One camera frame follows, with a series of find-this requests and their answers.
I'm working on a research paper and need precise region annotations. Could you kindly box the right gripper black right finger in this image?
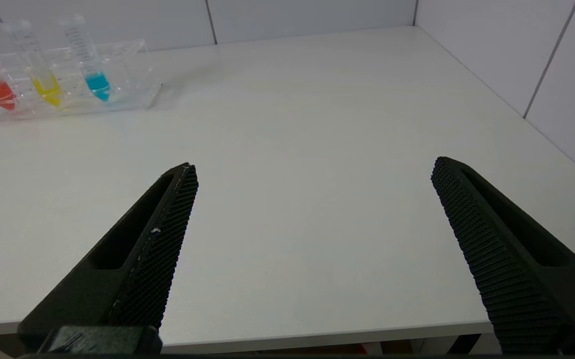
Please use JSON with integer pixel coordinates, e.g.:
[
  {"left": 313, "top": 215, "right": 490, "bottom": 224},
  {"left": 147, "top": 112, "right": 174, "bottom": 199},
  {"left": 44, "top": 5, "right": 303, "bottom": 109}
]
[{"left": 431, "top": 157, "right": 575, "bottom": 356}]

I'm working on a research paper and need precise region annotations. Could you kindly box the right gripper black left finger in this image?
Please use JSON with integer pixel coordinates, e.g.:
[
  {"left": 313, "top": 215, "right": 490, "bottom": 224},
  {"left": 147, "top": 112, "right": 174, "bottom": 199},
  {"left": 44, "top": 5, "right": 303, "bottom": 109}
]
[{"left": 17, "top": 163, "right": 199, "bottom": 356}]

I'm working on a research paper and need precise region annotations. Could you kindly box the yellow pigment test tube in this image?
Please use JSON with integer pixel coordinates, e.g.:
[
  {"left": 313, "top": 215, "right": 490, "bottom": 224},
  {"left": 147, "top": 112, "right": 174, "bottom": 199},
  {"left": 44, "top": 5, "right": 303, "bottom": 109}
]
[{"left": 2, "top": 20, "right": 63, "bottom": 108}]

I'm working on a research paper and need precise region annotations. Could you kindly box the blue pigment test tube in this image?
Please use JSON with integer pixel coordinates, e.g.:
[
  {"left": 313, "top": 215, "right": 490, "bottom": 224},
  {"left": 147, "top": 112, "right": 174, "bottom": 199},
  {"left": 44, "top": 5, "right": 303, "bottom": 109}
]
[{"left": 58, "top": 15, "right": 112, "bottom": 103}]

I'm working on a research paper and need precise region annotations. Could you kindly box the clear plastic test tube rack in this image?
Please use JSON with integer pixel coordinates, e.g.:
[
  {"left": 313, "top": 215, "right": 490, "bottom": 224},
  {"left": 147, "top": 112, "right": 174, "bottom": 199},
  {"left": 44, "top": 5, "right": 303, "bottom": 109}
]
[{"left": 0, "top": 39, "right": 163, "bottom": 124}]

